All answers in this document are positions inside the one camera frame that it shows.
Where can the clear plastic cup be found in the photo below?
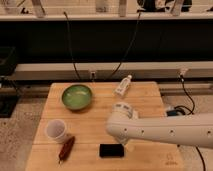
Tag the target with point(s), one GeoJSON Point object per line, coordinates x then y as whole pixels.
{"type": "Point", "coordinates": [56, 130]}

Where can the black eraser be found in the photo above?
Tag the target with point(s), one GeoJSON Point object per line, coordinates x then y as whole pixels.
{"type": "Point", "coordinates": [111, 150]}

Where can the brown sausage toy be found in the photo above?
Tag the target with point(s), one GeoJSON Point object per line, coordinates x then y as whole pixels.
{"type": "Point", "coordinates": [66, 149]}

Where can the blue box on floor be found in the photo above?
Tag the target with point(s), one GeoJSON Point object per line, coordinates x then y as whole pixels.
{"type": "Point", "coordinates": [175, 112]}

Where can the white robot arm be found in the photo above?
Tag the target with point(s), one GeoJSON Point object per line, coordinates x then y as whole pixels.
{"type": "Point", "coordinates": [124, 124]}

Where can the black bin at left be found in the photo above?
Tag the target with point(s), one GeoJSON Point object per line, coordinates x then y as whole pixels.
{"type": "Point", "coordinates": [8, 63]}

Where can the white plastic bottle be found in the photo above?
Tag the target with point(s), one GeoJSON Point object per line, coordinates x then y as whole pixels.
{"type": "Point", "coordinates": [123, 86]}

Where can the green bowl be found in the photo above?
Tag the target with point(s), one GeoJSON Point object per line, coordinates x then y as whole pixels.
{"type": "Point", "coordinates": [77, 97]}

